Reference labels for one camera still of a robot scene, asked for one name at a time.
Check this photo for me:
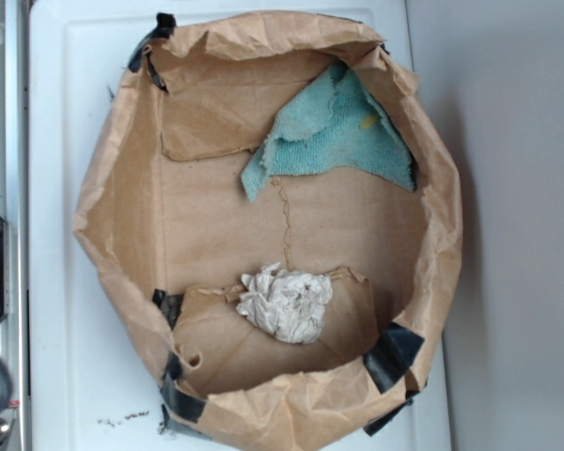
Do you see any blue terry cloth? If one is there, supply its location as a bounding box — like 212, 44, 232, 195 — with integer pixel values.
241, 63, 415, 201

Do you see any white plastic tray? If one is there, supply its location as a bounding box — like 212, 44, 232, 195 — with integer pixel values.
29, 1, 451, 450

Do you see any crumpled white paper towel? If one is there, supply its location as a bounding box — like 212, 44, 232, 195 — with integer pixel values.
236, 263, 333, 345

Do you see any brown paper bag bin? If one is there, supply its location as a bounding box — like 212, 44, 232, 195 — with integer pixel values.
73, 11, 462, 450

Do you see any silver metal rail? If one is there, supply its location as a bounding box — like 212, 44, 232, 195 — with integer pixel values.
0, 1, 31, 450

